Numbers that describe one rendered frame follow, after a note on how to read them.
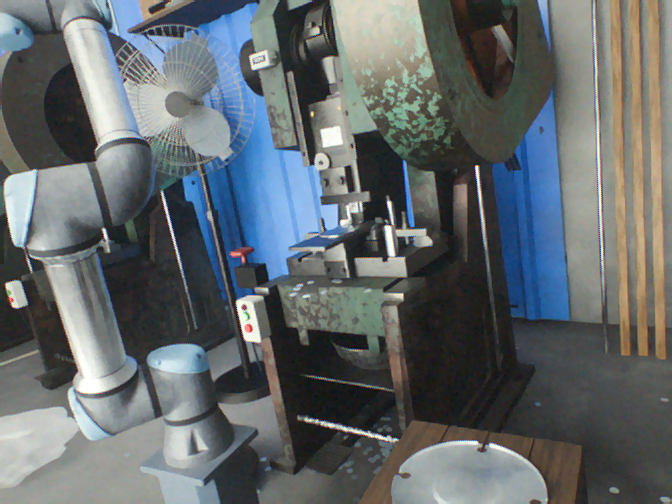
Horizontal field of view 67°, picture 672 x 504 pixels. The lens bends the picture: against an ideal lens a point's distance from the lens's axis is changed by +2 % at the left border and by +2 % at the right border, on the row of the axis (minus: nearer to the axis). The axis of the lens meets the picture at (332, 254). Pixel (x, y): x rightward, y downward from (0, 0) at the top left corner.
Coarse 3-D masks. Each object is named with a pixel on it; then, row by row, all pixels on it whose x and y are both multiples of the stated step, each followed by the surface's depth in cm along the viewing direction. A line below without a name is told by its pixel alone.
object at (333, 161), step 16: (336, 96) 150; (320, 112) 150; (336, 112) 147; (320, 128) 151; (336, 128) 148; (320, 144) 153; (336, 144) 150; (320, 160) 153; (336, 160) 151; (352, 160) 148; (368, 160) 153; (320, 176) 153; (336, 176) 149; (352, 176) 150; (368, 176) 153; (336, 192) 151; (352, 192) 151
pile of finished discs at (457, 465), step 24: (432, 456) 109; (456, 456) 108; (480, 456) 107; (504, 456) 105; (408, 480) 103; (432, 480) 102; (456, 480) 100; (480, 480) 99; (504, 480) 99; (528, 480) 97
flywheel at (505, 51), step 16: (464, 0) 119; (480, 0) 118; (496, 0) 117; (512, 0) 118; (464, 16) 122; (480, 16) 120; (496, 16) 119; (512, 16) 149; (464, 32) 126; (480, 32) 139; (496, 32) 135; (512, 32) 149; (464, 48) 130; (480, 48) 139; (496, 48) 150; (512, 48) 146; (496, 64) 149; (512, 64) 148; (480, 80) 139; (496, 80) 148; (496, 96) 144
